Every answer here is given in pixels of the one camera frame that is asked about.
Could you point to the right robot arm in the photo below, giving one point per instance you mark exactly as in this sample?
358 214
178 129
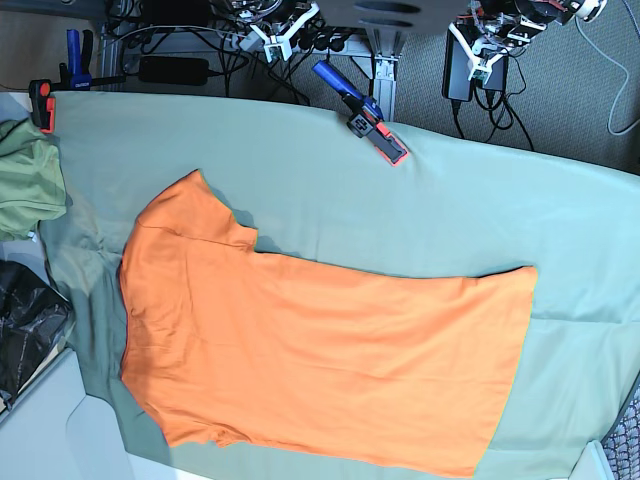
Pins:
267 27

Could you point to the green table cloth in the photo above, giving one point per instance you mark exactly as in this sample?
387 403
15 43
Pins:
312 189

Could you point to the black power adapter right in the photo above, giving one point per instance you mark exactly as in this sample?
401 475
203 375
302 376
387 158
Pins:
456 84

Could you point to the blue clamp at centre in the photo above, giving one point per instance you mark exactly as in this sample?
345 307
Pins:
366 120

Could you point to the green garment pile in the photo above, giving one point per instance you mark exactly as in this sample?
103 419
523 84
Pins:
32 183

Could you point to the blue clamp at left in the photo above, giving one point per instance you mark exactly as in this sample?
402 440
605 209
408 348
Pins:
74 76

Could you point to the blue clamp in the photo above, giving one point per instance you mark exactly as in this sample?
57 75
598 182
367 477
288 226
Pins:
366 120
74 76

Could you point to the black power adapter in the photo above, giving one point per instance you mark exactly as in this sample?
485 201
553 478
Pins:
498 78
456 84

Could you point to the aluminium frame post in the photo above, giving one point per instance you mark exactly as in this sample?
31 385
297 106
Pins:
386 47

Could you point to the black power brick left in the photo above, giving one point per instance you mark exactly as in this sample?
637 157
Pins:
173 70

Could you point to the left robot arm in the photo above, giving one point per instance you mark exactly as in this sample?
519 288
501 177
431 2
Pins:
490 30

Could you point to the black plastic bag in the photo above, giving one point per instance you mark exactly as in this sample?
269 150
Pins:
33 318

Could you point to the orange T-shirt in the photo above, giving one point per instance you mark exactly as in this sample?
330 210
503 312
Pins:
226 344

